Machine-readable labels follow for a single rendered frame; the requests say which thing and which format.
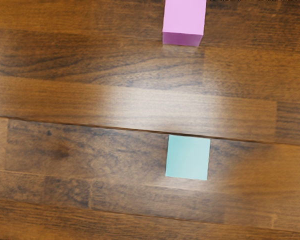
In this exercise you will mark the light blue block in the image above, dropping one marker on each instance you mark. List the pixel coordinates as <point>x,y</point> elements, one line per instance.
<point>187,158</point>

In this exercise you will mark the pink block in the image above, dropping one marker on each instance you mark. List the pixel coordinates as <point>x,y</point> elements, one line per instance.
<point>183,17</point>

